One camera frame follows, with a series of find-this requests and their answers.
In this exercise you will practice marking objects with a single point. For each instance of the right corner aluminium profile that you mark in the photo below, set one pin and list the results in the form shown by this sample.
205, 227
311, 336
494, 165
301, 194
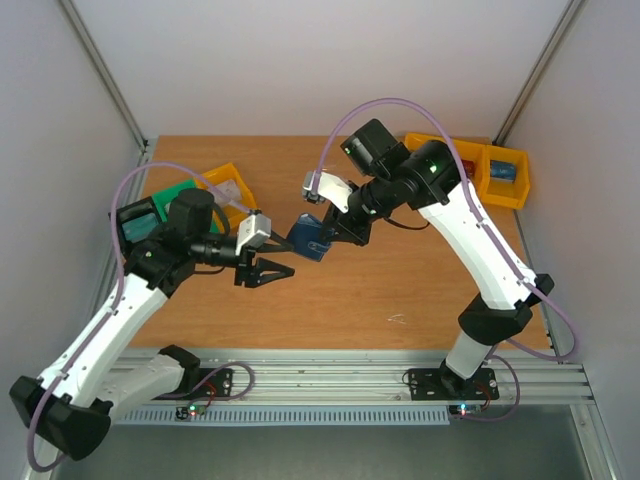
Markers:
565, 22

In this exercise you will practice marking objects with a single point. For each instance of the aluminium rail base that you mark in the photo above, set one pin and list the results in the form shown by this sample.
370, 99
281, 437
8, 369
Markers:
374, 377

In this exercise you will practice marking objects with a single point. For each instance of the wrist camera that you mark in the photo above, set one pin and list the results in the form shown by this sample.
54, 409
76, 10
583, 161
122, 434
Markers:
320, 187
253, 232

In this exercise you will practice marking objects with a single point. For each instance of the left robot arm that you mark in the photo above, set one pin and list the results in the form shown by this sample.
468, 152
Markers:
71, 404

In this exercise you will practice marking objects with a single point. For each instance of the corner aluminium profile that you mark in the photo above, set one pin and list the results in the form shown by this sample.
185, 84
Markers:
87, 42
565, 22

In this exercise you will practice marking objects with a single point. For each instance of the white card stack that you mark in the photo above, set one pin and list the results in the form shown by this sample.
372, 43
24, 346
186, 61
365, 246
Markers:
228, 194

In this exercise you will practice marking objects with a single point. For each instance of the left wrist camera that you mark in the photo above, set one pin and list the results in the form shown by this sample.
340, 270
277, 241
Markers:
253, 232

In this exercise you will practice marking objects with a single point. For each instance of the controller board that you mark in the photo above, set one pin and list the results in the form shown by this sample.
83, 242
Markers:
465, 410
190, 412

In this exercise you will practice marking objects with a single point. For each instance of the right controller board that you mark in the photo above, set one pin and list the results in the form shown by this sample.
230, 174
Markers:
465, 410

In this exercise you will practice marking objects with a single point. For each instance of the yellow bin far right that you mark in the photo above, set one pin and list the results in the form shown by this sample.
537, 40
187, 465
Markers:
508, 182

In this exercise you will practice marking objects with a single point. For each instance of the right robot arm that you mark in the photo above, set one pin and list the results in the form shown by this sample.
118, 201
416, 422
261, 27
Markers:
430, 182

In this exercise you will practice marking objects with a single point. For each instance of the grey slotted cable duct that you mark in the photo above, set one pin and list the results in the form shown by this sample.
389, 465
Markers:
275, 416

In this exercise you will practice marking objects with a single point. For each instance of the left controller board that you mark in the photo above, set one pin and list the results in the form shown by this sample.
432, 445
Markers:
190, 412

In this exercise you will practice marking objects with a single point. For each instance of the yellow bin middle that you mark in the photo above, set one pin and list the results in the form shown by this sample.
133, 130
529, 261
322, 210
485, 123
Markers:
475, 157

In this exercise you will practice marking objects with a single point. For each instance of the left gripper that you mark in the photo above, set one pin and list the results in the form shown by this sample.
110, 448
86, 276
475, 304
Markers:
253, 273

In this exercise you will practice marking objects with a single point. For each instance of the yellow bin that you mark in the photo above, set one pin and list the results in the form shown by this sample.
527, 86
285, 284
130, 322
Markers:
508, 182
226, 172
422, 143
475, 157

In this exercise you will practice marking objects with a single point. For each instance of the teal card stack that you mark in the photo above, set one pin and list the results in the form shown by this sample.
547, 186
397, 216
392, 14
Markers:
137, 229

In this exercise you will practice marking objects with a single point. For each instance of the yellow bin left side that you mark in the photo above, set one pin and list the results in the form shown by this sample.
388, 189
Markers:
226, 172

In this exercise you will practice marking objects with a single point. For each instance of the black bin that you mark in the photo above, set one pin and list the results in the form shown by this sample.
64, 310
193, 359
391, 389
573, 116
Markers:
134, 210

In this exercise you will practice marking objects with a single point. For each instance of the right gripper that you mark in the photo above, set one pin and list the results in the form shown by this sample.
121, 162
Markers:
345, 222

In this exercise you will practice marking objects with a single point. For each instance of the red card stack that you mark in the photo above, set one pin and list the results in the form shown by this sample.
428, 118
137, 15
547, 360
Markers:
469, 167

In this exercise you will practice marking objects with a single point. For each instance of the left corner aluminium profile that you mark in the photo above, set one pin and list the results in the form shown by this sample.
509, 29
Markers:
87, 42

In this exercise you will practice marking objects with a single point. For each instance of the green bin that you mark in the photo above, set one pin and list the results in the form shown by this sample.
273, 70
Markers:
175, 197

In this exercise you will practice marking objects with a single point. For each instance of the blue card stack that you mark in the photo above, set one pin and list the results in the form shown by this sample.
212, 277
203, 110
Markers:
503, 171

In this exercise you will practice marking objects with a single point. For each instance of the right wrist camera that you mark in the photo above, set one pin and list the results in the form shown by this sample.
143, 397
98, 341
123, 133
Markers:
320, 187

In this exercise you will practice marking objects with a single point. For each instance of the yellow bin far left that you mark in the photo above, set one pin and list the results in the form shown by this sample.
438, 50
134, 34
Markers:
422, 143

